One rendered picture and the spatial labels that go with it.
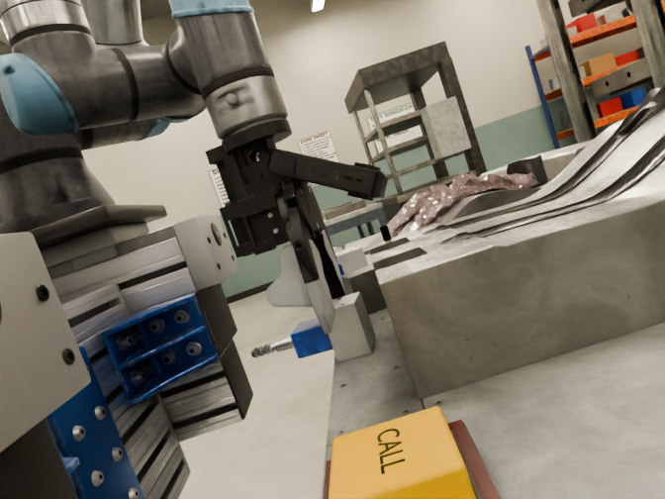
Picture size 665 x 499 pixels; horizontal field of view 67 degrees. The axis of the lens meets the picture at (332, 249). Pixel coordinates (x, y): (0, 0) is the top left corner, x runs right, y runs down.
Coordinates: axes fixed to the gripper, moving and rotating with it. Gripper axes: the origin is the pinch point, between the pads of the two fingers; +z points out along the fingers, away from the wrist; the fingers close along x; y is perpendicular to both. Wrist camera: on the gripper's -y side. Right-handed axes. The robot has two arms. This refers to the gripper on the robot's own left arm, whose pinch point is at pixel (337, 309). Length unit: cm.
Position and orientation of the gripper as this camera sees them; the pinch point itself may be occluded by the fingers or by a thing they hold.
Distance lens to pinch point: 52.9
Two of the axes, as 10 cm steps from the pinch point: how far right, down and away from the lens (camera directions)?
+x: -1.7, 1.5, -9.7
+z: 3.3, 9.4, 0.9
